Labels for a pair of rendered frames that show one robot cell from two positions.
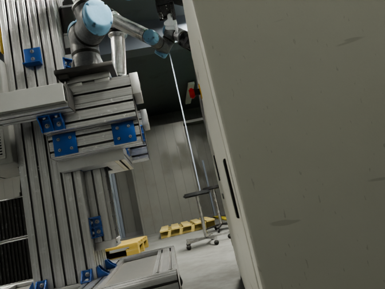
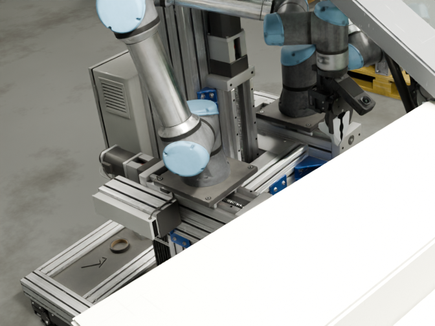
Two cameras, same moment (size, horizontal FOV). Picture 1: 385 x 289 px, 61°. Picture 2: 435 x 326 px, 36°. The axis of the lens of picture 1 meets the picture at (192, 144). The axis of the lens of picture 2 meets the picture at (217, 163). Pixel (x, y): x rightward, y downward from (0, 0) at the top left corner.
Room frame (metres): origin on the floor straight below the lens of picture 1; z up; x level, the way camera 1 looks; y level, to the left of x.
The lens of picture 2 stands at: (0.24, -0.96, 2.07)
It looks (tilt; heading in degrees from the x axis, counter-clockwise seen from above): 31 degrees down; 51
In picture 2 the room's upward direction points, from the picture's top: 7 degrees counter-clockwise
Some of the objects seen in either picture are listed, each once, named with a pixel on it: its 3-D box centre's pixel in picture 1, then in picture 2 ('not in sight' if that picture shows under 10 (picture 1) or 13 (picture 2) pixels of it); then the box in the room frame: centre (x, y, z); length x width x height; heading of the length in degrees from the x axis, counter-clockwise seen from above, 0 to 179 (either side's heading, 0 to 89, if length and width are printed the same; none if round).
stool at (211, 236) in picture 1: (204, 217); not in sight; (3.50, 0.05, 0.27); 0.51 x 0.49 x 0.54; 4
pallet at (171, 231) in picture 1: (185, 226); not in sight; (5.89, 0.43, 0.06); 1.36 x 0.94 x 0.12; 4
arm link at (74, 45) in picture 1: (83, 39); (198, 124); (1.27, 0.35, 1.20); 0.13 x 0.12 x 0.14; 37
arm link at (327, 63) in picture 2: not in sight; (331, 58); (1.39, -0.03, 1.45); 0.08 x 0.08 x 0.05
